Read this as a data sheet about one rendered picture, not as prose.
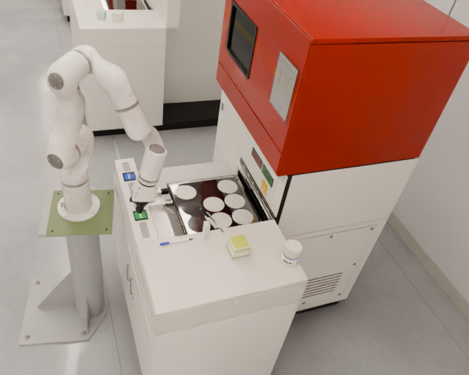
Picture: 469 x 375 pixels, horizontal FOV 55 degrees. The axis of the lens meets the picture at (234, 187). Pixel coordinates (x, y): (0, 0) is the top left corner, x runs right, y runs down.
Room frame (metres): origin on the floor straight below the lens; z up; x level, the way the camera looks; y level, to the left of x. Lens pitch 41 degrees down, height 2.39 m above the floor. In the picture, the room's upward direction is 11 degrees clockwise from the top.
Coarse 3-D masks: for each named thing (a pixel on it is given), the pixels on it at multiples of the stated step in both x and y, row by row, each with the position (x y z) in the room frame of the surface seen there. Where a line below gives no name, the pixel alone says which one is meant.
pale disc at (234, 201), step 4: (228, 196) 1.63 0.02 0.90; (232, 196) 1.64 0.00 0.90; (236, 196) 1.65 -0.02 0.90; (240, 196) 1.65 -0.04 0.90; (228, 200) 1.61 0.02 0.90; (232, 200) 1.61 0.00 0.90; (236, 200) 1.62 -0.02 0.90; (240, 200) 1.62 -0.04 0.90; (244, 200) 1.63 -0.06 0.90; (228, 204) 1.58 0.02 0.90; (232, 204) 1.59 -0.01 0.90; (236, 204) 1.59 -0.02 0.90; (240, 204) 1.60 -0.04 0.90; (244, 204) 1.60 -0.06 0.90
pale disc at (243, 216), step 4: (236, 212) 1.54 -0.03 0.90; (240, 212) 1.54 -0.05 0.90; (244, 212) 1.55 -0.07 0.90; (248, 212) 1.55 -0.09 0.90; (232, 216) 1.51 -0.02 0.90; (236, 216) 1.51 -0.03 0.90; (240, 216) 1.52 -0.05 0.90; (244, 216) 1.52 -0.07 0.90; (248, 216) 1.53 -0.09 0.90; (252, 216) 1.53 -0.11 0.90; (236, 220) 1.48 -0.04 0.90; (240, 220) 1.49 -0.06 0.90; (244, 220) 1.49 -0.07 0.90; (248, 220) 1.50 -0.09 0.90; (244, 224) 1.47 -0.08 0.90
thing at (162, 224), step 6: (156, 198) 1.55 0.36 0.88; (150, 210) 1.47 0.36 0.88; (156, 210) 1.47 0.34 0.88; (162, 210) 1.48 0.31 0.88; (156, 216) 1.44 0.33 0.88; (162, 216) 1.44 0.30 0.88; (156, 222) 1.40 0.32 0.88; (162, 222) 1.40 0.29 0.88; (168, 222) 1.41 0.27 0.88; (156, 228) 1.36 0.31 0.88; (162, 228) 1.37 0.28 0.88; (168, 228) 1.37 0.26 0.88; (162, 234) 1.33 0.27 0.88; (168, 234) 1.34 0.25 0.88
